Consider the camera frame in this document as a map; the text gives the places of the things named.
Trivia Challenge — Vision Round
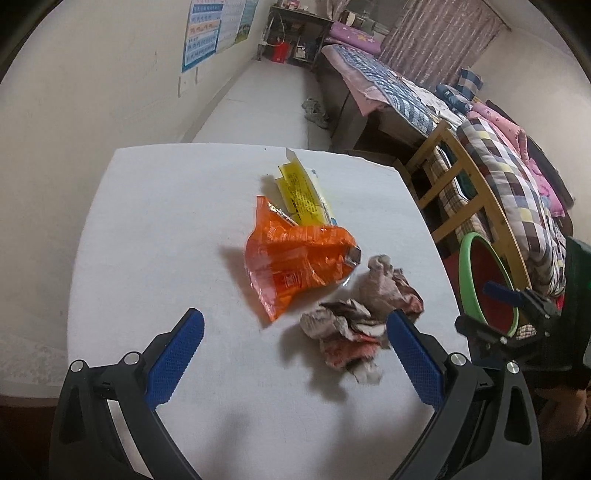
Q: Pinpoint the orange snack bag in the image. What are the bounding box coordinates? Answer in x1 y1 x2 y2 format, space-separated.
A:
245 195 361 322

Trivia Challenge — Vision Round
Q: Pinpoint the pink grey paper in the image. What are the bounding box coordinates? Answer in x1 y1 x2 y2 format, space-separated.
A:
300 255 424 385

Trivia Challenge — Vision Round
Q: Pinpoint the pink blanket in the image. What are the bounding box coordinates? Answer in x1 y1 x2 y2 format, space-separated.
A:
468 102 566 215

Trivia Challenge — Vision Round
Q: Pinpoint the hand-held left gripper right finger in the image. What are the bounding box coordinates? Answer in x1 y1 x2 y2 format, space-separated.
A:
385 309 543 480

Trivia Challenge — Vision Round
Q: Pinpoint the blue chart wall poster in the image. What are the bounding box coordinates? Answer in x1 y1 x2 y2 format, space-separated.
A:
181 0 227 73

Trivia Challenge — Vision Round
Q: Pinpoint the blue patterned bed blanket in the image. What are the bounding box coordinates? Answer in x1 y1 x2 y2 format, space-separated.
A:
322 44 467 137

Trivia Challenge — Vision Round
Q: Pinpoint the wooden chair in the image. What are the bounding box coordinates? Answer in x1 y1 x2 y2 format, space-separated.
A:
394 119 534 291

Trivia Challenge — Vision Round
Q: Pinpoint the purple star pillow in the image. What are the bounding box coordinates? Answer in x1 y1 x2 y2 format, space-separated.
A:
330 22 382 57

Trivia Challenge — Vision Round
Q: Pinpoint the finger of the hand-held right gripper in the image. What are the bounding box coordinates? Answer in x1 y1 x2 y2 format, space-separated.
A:
482 281 563 325
455 315 523 357

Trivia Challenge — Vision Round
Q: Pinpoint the dark blue patterned cloth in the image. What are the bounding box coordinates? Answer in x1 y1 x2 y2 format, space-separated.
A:
436 84 474 114

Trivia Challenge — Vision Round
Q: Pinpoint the wooden bed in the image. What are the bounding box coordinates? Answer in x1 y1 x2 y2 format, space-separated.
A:
318 55 430 153

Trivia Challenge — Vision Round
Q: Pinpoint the yellow carton box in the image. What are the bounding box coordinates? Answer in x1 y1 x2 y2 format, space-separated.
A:
272 148 339 228

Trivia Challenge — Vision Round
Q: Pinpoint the striped mauve curtain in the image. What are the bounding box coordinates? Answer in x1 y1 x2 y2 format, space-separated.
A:
379 0 506 90

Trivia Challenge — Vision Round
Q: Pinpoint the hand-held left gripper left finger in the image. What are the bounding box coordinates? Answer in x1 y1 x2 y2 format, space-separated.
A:
48 307 206 480

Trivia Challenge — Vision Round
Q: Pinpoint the plaid seat cushion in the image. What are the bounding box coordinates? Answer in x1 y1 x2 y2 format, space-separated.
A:
425 148 490 241

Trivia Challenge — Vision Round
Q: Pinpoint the blue white checked pillow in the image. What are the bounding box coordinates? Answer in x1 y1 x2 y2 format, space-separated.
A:
457 68 483 99

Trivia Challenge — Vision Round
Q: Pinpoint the dark desk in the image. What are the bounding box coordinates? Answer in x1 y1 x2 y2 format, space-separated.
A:
261 4 333 70

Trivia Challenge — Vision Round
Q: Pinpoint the pale wall poster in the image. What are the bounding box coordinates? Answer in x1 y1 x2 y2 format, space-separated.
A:
217 0 259 45

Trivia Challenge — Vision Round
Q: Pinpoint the plaid quilt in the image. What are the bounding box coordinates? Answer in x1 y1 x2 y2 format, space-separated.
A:
457 117 568 296

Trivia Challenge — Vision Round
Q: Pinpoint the green rimmed red bin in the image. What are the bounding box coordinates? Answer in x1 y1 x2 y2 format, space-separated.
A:
458 232 520 337

